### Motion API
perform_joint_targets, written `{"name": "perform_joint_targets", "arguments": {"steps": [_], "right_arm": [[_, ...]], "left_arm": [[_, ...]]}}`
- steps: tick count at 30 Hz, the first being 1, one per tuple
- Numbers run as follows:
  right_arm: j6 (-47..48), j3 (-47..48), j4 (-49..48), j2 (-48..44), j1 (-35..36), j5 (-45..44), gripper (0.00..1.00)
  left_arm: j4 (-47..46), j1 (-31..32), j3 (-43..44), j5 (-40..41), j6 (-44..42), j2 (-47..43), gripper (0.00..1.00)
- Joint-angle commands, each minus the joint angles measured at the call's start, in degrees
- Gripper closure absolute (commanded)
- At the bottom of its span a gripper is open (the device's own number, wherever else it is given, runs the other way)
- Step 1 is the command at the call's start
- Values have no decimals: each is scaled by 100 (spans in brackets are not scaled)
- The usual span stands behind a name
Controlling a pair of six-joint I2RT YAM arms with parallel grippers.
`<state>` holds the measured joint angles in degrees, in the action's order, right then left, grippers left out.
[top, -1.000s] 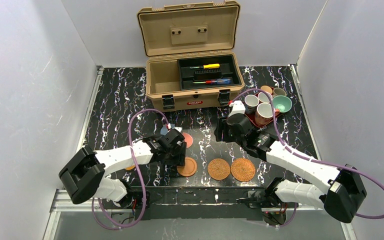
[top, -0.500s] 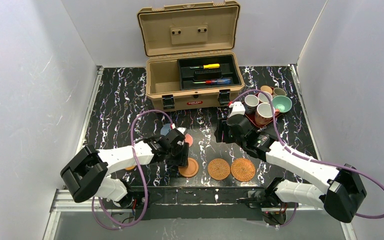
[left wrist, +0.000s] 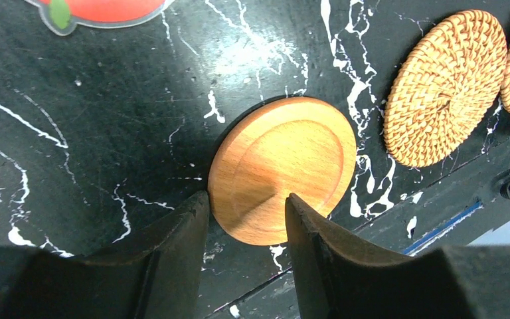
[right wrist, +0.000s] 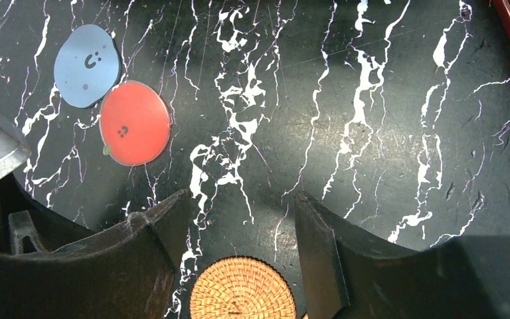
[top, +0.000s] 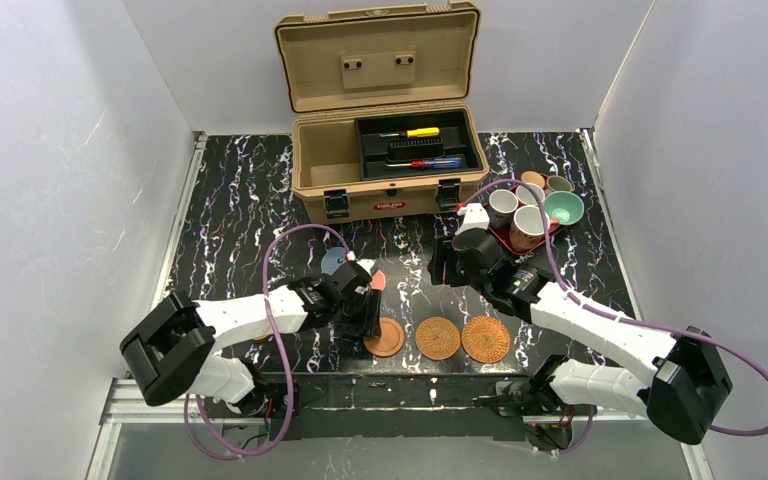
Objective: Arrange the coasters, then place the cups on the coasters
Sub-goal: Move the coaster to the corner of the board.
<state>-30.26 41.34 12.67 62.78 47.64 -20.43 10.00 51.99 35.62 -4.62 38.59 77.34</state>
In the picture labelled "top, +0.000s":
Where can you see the small olive cup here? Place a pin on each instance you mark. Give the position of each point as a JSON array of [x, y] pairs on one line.
[[557, 183]]

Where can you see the red round coaster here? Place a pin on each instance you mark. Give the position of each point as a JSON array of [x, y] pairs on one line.
[[378, 281]]

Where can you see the woven rattan coaster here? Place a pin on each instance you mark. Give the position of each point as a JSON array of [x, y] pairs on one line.
[[438, 338], [486, 339]]

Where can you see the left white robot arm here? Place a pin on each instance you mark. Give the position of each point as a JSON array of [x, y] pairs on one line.
[[175, 349]]

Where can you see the blue round coaster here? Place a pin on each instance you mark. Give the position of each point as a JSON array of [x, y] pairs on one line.
[[332, 260]]

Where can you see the small white cup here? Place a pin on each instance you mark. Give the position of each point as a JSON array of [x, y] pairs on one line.
[[529, 194]]

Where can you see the white cup dark outside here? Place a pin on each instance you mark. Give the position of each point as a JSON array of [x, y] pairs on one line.
[[501, 207]]

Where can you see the yellow handled screwdriver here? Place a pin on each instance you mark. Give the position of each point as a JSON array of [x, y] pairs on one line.
[[413, 133]]

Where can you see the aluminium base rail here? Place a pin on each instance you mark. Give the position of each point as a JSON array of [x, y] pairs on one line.
[[355, 426]]

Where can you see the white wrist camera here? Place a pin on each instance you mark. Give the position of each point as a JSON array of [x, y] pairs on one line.
[[366, 268], [473, 216]]

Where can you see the red blue handled screwdriver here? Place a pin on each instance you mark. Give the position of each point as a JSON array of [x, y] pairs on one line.
[[452, 162]]

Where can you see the small orange cup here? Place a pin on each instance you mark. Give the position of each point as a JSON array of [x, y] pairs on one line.
[[535, 178]]

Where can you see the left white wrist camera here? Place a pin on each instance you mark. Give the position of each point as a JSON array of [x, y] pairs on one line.
[[366, 268]]

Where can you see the white cup floral pattern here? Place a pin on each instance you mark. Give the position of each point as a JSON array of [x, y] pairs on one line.
[[528, 228]]

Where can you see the smooth wooden coaster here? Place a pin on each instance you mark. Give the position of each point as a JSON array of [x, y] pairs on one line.
[[390, 341]]

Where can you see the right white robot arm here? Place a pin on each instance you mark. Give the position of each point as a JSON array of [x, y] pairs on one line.
[[678, 381]]

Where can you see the black toolbox tray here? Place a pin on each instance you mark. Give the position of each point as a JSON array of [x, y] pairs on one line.
[[457, 138]]

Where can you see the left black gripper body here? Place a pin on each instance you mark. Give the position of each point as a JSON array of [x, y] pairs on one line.
[[359, 324]]

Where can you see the teal green bowl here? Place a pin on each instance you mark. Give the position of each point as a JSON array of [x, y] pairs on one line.
[[564, 206]]

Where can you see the red serving tray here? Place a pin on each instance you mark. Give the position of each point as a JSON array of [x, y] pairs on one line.
[[502, 234]]

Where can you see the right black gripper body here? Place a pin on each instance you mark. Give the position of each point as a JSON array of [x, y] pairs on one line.
[[440, 266]]

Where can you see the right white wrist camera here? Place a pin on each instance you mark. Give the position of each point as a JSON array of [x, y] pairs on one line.
[[473, 216]]

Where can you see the tan plastic toolbox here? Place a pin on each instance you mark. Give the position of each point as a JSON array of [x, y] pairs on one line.
[[366, 63]]

